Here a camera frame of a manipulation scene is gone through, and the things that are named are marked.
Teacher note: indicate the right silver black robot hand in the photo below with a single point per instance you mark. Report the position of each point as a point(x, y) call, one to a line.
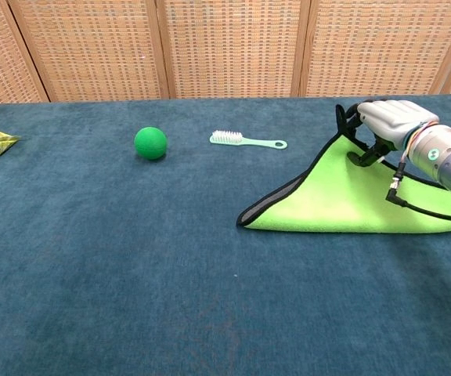
point(394, 119)

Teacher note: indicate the grey and green cloth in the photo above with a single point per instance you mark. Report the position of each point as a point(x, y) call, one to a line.
point(327, 196)

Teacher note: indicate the mint green small brush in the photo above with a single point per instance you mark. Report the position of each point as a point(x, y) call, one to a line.
point(229, 139)

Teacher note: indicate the woven bamboo folding screen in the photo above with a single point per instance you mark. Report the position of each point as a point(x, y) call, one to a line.
point(229, 47)

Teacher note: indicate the green ball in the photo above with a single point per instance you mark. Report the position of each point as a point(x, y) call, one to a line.
point(150, 143)

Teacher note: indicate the blue table cloth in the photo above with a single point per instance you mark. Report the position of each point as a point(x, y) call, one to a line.
point(131, 254)

